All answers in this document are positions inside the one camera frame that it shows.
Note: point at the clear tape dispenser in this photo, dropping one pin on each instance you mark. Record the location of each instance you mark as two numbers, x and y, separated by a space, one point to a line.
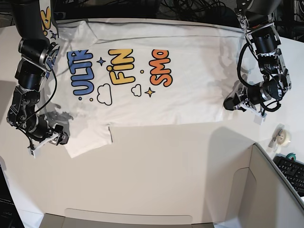
281 138

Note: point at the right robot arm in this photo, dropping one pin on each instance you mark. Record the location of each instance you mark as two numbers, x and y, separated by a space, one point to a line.
39 49

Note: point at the grey cardboard box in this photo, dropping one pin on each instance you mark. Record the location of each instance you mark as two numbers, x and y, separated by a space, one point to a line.
260 197

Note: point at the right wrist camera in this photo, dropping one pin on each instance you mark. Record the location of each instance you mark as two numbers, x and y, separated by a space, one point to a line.
34 152

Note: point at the white printed t-shirt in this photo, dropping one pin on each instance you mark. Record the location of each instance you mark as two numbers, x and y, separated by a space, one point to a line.
138 74

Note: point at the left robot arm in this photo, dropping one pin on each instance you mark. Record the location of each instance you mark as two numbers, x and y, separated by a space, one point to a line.
262 39

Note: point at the grey flat panel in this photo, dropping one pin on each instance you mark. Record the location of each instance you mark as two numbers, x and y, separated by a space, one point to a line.
6 93

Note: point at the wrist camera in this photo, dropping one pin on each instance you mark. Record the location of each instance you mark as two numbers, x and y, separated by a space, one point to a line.
259 119
34 152

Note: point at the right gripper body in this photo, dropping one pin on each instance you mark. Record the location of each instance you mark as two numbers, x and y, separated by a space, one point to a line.
39 131

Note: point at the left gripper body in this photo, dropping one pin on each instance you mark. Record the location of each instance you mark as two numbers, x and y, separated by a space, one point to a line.
251 99

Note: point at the black keyboard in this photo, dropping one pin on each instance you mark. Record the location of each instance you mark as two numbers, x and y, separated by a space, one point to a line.
293 171

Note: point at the green tape roll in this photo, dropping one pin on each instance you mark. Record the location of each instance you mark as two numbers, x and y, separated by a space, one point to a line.
291 156

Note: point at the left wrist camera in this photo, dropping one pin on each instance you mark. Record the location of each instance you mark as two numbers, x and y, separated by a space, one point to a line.
259 119

